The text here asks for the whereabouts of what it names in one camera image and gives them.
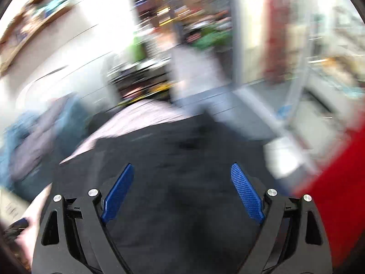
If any grey metal door frame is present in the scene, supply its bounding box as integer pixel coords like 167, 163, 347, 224
225, 0, 320, 174

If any red garment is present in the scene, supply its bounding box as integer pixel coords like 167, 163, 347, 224
294, 111, 365, 270

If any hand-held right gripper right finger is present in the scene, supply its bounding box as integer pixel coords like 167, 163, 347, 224
230, 163, 333, 274

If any pink polka-dot blanket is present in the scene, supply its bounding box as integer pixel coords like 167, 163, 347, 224
58, 99, 200, 164

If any blue quilted jacket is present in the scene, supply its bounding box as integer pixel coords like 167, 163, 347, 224
0, 95, 89, 197

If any wooden wall shelf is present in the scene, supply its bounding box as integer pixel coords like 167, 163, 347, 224
0, 0, 77, 75

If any black quilted jacket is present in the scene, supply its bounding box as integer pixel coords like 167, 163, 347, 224
50, 113, 288, 274

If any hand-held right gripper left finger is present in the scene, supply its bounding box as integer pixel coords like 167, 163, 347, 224
31, 164, 134, 274

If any black metal rack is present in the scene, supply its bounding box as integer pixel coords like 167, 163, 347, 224
107, 57, 173, 106

